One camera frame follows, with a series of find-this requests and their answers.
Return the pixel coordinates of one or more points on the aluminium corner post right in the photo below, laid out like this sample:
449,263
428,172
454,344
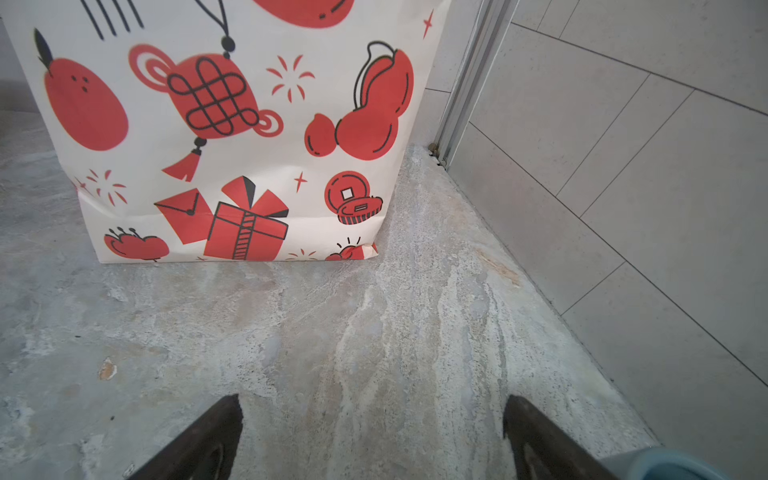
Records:
488,33

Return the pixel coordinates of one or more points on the white red printed paper bag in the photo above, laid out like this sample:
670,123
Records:
229,130

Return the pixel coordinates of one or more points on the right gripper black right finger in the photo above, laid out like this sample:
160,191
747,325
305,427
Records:
541,449

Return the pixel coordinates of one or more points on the blue-grey ceramic cup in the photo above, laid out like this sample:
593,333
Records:
659,463

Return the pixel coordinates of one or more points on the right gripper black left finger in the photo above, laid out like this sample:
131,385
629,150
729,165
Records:
205,450

